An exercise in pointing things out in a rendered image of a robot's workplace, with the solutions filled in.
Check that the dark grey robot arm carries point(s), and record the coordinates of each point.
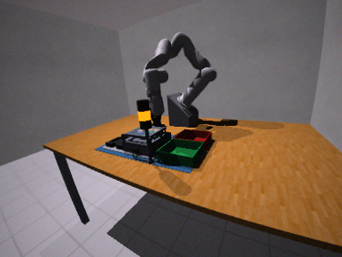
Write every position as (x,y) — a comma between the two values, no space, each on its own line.
(166,50)

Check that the green open-top bin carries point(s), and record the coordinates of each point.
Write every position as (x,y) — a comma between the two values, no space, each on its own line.
(181,152)

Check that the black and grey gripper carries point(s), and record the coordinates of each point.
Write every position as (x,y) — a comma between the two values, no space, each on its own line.
(156,109)

